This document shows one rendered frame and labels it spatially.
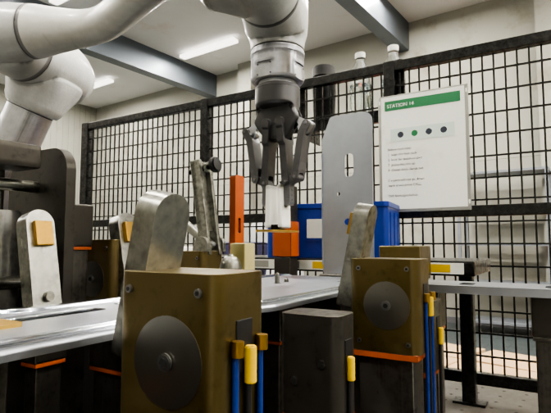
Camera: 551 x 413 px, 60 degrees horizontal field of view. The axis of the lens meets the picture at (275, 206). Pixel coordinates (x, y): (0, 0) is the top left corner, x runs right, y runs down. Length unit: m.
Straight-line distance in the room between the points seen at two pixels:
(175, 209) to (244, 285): 0.08
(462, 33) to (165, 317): 7.28
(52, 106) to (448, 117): 0.93
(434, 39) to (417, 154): 6.36
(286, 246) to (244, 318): 0.78
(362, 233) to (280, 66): 0.31
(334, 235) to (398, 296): 0.43
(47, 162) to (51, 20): 0.37
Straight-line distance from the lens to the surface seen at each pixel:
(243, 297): 0.32
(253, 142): 0.82
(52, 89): 1.17
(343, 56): 8.13
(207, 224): 0.85
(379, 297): 0.62
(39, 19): 1.01
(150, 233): 0.35
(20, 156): 0.66
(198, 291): 0.31
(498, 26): 7.40
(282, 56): 0.79
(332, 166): 1.04
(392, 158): 1.29
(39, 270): 0.63
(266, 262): 1.18
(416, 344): 0.62
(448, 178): 1.25
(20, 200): 0.75
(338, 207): 1.02
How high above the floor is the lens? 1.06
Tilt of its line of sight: 4 degrees up
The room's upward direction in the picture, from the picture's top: straight up
